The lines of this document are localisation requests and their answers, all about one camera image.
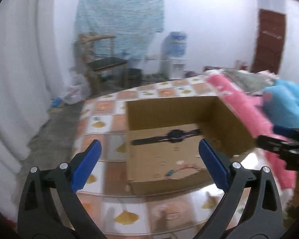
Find white plastic bag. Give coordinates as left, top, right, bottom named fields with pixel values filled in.
left=62, top=73, right=89, bottom=105

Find colourful beaded bracelet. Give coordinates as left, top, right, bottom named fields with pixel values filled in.
left=164, top=164, right=207, bottom=178

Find white water dispenser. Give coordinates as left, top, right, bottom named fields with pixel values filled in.
left=159, top=55, right=186, bottom=80

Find blue plush pillow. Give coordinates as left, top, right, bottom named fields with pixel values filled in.
left=262, top=80, right=299, bottom=131

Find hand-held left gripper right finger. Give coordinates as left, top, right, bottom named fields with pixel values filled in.
left=189, top=139, right=283, bottom=239

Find pink flowered blanket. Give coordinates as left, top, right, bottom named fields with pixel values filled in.
left=206, top=73, right=297, bottom=191

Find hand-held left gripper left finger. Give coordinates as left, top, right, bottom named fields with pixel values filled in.
left=17, top=139, right=107, bottom=239

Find dark blue smartwatch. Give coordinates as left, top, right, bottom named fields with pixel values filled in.
left=131, top=128, right=202, bottom=146

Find light blue wall cloth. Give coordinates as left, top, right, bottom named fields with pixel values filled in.
left=75, top=0, right=165, bottom=60

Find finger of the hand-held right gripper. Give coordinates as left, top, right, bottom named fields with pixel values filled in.
left=255, top=134, right=294, bottom=156
left=273, top=126, right=299, bottom=140

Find wooden chair with dark seat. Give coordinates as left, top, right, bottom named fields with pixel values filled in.
left=76, top=33, right=129, bottom=95

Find brown wooden door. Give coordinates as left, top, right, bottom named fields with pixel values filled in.
left=250, top=9, right=288, bottom=75

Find brown cardboard box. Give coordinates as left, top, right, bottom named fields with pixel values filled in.
left=125, top=96, right=256, bottom=196

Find dark waste bin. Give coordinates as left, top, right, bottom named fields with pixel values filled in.
left=123, top=68, right=142, bottom=89

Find white curtain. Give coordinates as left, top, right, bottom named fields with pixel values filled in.
left=0, top=0, right=58, bottom=219

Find grey fuzzy blanket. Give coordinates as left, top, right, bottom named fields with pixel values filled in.
left=222, top=68, right=274, bottom=92

